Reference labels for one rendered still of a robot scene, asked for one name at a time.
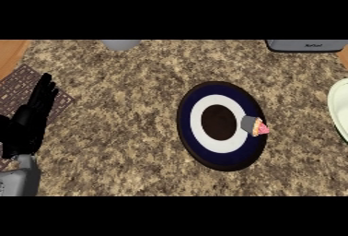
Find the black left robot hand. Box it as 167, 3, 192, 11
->
0, 72, 61, 159

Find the brown patterned placemat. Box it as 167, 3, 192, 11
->
0, 64, 77, 171

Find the pale grey container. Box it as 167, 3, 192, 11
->
99, 40, 143, 52

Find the pale green bowl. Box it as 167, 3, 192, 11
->
326, 77, 348, 143

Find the dark blue and white plate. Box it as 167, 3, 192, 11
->
176, 80, 270, 172

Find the grey appliance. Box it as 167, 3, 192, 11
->
264, 40, 348, 53

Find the pink frosted cupcake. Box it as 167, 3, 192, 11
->
239, 114, 270, 137

